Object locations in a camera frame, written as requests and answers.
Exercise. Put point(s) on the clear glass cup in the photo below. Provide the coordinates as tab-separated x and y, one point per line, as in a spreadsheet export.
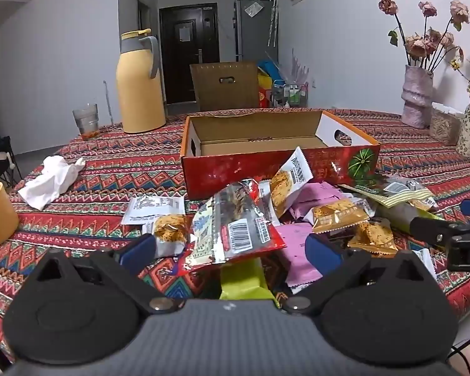
86	121

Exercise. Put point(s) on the pink ribbed vase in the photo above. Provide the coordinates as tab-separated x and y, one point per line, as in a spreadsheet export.
417	98

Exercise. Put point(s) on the small silver cookie packet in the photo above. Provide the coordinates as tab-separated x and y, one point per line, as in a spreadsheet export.
170	233

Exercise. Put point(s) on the white cookie picture snack packet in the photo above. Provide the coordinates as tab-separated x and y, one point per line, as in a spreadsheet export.
291	176

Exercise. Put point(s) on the pink crown print snack packet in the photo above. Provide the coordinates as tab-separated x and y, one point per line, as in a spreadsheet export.
295	254

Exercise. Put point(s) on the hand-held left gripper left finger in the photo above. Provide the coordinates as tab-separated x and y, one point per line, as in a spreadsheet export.
139	248

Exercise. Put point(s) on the crumpled white tissue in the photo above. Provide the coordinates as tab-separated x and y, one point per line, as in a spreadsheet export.
49	180

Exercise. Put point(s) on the brown cardboard box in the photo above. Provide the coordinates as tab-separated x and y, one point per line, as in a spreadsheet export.
227	86

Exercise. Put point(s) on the white printed flat snack packet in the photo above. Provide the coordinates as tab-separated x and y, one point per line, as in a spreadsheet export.
152	207

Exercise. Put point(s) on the patterned tissue box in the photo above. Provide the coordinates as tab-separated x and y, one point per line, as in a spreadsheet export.
444	125

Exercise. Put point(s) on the golden cookie packet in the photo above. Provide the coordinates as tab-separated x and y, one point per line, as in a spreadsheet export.
337	215
374	237

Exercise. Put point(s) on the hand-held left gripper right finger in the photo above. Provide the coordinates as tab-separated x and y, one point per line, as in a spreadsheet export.
323	252

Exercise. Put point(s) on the red cardboard box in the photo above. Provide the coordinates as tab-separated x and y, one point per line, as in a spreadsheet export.
239	164

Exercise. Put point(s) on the small white printed snack packet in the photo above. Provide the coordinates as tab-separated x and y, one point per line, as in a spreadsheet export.
425	262

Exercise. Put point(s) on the large red silver snack packet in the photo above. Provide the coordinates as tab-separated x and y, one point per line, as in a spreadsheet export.
235	223

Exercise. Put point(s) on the white floral vase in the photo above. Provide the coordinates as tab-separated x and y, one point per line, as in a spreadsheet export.
469	133

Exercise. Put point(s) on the grey refrigerator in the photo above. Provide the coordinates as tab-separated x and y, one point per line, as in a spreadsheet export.
254	31

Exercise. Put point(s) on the dark door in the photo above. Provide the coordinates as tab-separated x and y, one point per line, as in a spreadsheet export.
190	55

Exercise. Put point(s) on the dried pink flowers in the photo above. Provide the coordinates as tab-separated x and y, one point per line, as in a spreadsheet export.
425	41

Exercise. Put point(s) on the patterned red tablecloth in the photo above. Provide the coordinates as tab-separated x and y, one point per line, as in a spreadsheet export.
102	156

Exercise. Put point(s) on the blue and yellow bags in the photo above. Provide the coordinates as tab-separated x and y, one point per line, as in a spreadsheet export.
268	76

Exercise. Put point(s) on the yellow green striped snack packet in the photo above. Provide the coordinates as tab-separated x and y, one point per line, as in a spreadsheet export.
399	199

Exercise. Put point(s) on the yellow thermos jug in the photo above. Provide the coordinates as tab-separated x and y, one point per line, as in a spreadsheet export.
139	86

